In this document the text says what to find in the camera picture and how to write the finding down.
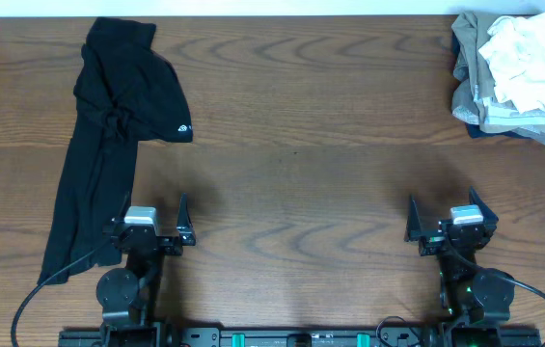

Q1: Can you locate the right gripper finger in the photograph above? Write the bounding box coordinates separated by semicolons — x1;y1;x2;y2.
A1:
469;186;499;226
404;195;422;242

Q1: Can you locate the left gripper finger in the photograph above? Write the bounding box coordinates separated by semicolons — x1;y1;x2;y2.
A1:
176;193;196;246
116;191;131;223

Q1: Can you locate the black t-shirt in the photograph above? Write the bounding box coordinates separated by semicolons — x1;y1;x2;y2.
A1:
39;17;193;284

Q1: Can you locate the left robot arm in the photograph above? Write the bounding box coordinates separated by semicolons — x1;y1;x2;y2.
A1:
96;194;196;347

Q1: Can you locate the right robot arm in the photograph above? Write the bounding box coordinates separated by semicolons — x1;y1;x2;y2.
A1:
404;188;514;346

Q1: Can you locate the light blue striped garment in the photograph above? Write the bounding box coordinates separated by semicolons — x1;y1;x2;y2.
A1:
474;85;545;127

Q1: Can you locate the beige folded garment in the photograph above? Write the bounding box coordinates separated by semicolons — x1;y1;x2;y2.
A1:
451;11;545;145

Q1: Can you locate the white crumpled garment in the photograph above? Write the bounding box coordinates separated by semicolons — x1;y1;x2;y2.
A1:
478;13;545;113

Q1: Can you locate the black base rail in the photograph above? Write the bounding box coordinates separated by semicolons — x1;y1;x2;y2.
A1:
58;326;542;347

